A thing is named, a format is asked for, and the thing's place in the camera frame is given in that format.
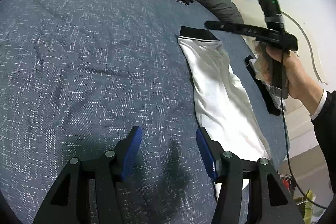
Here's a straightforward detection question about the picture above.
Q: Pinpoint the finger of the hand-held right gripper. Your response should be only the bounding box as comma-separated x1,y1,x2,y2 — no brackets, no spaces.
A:
205,21,242,33

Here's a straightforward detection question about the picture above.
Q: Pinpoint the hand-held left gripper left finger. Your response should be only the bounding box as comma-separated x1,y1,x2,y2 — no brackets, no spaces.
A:
33,126,143,224

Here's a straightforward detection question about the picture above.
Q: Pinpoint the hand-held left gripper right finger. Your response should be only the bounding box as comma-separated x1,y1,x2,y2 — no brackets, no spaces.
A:
196,127,305,224

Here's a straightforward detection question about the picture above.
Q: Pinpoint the white polo shirt black trim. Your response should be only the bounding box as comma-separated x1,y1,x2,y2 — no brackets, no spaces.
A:
178,26,271,201

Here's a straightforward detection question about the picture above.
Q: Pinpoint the person's right forearm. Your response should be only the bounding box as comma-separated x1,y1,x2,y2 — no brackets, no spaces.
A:
309,90,336,203

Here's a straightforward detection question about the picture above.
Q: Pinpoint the person's right hand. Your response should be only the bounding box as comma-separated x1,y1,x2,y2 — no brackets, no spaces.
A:
255,42,328,115

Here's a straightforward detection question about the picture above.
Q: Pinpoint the folded black garment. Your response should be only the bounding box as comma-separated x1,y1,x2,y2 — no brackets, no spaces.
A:
245,55,281,116

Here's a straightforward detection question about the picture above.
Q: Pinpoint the cream tufted headboard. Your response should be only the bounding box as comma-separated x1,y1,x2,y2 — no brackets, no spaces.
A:
231,0,328,161

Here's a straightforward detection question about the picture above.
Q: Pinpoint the bed with blue sheet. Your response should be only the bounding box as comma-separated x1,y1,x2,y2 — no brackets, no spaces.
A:
0,0,290,224

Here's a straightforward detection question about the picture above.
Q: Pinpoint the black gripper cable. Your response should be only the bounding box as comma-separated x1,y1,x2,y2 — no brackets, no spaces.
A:
278,11,328,209

